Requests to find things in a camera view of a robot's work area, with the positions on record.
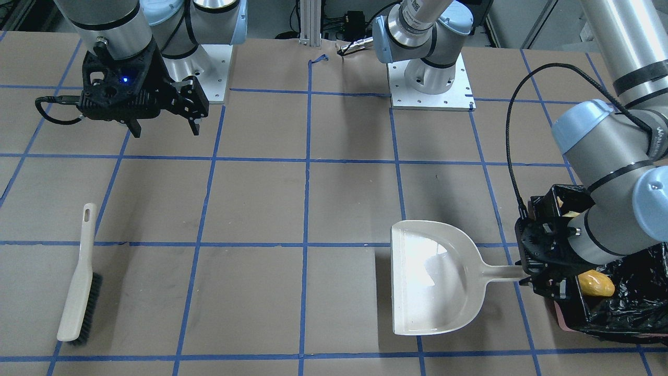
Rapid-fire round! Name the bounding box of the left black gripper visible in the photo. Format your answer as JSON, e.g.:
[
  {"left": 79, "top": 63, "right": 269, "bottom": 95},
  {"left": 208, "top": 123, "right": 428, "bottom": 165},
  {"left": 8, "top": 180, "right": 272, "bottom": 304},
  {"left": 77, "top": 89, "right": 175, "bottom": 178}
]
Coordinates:
[{"left": 515, "top": 185, "right": 594, "bottom": 300}]

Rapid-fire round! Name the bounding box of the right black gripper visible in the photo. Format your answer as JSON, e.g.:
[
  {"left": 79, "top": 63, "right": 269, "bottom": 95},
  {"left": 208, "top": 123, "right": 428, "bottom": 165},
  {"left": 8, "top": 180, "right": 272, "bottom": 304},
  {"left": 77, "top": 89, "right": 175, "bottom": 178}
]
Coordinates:
[{"left": 76, "top": 40, "right": 209, "bottom": 138}]

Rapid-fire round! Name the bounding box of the yellow potato toy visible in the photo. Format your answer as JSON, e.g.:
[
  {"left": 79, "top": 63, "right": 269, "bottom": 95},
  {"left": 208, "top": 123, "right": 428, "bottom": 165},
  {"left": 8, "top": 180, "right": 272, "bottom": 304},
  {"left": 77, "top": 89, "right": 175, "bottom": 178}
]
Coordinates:
[{"left": 577, "top": 269, "right": 616, "bottom": 298}]

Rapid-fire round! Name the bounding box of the beige plastic dustpan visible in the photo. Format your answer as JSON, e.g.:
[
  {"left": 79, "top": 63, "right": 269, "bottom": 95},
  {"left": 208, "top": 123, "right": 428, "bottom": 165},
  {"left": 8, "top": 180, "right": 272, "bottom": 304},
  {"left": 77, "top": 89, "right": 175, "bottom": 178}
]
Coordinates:
[{"left": 390, "top": 220, "right": 527, "bottom": 336}]

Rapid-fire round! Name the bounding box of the beige hand brush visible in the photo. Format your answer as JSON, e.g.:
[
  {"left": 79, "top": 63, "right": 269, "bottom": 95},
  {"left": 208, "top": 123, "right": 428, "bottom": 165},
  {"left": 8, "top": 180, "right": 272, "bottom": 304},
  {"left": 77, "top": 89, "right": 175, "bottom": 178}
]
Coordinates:
[{"left": 57, "top": 203, "right": 103, "bottom": 347}]

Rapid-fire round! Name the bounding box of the tan bread slice toy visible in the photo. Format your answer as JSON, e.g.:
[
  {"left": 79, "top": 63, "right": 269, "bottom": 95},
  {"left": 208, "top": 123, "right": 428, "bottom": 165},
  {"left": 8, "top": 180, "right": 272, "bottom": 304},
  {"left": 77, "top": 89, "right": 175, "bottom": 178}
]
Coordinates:
[{"left": 556, "top": 196, "right": 580, "bottom": 217}]

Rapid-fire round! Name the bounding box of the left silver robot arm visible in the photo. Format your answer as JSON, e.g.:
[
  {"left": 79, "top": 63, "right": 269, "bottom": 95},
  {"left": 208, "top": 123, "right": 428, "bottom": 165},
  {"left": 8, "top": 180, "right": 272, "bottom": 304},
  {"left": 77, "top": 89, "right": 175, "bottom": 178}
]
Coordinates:
[{"left": 372, "top": 1, "right": 666, "bottom": 300}]

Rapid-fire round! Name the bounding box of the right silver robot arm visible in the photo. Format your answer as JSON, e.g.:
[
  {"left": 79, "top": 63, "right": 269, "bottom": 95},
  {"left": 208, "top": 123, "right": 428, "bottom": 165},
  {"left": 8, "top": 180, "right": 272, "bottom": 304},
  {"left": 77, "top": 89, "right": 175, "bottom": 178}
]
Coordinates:
[{"left": 35, "top": 1, "right": 248, "bottom": 138}]

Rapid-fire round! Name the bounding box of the bin with black bag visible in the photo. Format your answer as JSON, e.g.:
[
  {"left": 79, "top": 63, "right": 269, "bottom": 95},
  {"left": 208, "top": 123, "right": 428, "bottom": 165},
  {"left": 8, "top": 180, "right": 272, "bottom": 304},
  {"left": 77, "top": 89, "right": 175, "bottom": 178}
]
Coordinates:
[{"left": 530, "top": 184, "right": 668, "bottom": 346}]

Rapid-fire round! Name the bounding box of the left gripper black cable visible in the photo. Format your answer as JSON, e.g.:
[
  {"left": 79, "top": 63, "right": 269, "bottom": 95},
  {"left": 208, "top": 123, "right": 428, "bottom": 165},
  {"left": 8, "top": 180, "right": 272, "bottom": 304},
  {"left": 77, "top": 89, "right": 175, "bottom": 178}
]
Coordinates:
[{"left": 505, "top": 63, "right": 653, "bottom": 220}]

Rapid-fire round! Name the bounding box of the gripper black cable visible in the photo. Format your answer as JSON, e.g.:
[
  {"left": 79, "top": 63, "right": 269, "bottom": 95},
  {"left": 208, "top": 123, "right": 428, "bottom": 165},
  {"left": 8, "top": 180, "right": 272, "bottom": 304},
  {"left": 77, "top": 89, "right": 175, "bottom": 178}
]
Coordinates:
[
  {"left": 34, "top": 95, "right": 84, "bottom": 126},
  {"left": 505, "top": 63, "right": 653, "bottom": 220}
]

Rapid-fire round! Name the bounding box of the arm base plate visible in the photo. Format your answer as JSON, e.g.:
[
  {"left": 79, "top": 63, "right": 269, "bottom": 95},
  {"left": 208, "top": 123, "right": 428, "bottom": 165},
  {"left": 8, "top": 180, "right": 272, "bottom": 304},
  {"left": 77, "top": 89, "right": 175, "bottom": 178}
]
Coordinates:
[
  {"left": 164, "top": 44, "right": 233, "bottom": 104},
  {"left": 387, "top": 53, "right": 476, "bottom": 111}
]

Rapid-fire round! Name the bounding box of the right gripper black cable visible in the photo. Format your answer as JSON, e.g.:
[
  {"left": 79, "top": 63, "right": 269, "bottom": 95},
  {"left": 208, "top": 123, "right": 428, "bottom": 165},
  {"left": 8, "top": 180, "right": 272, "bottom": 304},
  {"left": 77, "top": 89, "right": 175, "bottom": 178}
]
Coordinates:
[{"left": 34, "top": 95, "right": 84, "bottom": 126}]

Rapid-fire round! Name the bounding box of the aluminium frame post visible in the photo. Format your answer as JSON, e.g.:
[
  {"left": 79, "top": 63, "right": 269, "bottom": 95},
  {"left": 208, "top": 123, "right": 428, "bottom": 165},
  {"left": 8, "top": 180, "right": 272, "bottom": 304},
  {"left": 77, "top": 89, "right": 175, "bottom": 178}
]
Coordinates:
[{"left": 299, "top": 0, "right": 322, "bottom": 49}]

